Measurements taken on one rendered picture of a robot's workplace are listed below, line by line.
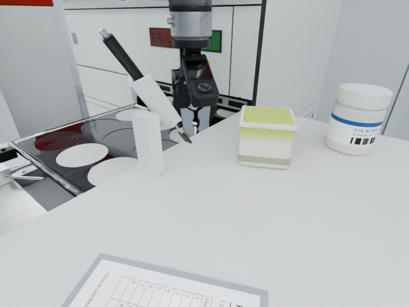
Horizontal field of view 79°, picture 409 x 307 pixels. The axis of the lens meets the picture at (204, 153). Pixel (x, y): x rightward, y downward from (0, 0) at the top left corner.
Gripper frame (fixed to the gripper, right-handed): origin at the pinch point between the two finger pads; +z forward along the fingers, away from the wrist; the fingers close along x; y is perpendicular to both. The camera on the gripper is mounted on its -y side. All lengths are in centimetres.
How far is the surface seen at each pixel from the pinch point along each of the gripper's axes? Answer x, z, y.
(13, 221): 31.6, 3.6, -13.1
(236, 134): -5.6, -4.9, -9.1
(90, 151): 22.2, 1.6, 3.4
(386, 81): -145, 14, 80
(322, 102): -123, 34, 108
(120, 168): 15.9, 1.5, -5.1
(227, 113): -10.6, -1.9, 9.3
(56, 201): 29.9, 9.6, -1.4
